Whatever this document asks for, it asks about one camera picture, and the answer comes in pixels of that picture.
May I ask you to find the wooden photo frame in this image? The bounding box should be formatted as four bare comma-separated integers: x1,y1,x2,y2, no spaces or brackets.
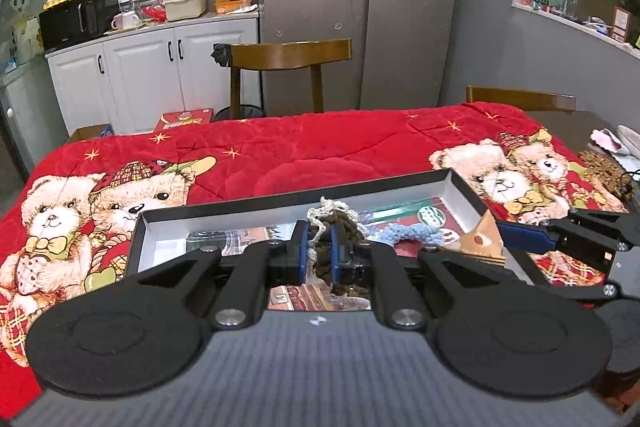
612,5,632,42

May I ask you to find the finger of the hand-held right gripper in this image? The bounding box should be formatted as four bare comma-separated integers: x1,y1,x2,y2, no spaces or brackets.
537,279,624,304
497,208,640,276

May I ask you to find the silver refrigerator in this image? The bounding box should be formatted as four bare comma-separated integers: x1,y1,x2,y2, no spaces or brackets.
259,0,462,112

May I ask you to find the black microwave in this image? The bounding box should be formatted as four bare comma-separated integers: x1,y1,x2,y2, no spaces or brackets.
39,0,121,53

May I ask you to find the wooden chair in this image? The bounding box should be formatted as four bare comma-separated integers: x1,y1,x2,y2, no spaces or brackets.
466,85,577,113
227,39,353,118

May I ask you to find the red bear-print blanket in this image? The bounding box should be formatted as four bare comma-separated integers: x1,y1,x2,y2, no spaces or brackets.
0,101,633,420

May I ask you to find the white low cabinet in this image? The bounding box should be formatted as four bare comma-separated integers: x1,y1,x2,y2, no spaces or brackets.
1,71,68,170

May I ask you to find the red plastic bag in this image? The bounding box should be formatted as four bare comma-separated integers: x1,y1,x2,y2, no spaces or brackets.
140,4,169,23

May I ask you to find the brown crochet piece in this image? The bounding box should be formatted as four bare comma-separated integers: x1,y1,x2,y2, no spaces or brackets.
577,149,637,198

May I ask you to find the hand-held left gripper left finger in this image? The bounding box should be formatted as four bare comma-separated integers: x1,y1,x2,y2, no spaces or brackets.
125,220,310,331

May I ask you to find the pink white cloth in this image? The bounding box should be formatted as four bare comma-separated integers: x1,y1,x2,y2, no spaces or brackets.
590,125,640,156

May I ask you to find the brown crochet scrunchie white lace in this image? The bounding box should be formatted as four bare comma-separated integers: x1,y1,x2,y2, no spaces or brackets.
304,196,375,299

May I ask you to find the printed paper liner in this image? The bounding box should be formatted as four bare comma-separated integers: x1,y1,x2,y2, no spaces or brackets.
186,194,467,314

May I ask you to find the white cup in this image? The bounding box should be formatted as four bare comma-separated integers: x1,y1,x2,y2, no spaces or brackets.
111,10,144,30

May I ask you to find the orange box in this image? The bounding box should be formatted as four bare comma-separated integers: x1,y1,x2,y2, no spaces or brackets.
215,0,259,16

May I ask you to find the blue crochet scrunchie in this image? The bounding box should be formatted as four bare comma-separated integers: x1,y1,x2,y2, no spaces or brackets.
367,221,447,254

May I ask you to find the cardboard box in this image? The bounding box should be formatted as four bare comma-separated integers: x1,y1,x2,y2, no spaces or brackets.
66,123,115,146

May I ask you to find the brown snack packet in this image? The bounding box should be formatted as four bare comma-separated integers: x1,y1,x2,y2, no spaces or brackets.
460,208,507,259

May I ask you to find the black shallow box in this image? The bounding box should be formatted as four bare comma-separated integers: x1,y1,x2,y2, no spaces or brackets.
124,167,551,308

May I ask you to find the beige plastic basin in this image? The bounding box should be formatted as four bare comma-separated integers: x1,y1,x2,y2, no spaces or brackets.
162,0,209,22

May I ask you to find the black cloth on chair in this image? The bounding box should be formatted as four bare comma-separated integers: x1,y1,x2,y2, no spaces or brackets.
210,42,232,69

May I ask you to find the black trash bin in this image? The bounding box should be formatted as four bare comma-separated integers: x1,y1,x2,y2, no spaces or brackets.
215,105,265,122

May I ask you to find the red printed box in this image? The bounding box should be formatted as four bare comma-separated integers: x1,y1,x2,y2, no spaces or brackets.
152,107,215,134

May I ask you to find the white kitchen cabinet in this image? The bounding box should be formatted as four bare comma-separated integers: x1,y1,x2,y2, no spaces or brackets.
45,14,261,138

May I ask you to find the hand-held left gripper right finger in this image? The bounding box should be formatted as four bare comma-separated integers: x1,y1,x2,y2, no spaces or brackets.
329,223,522,331

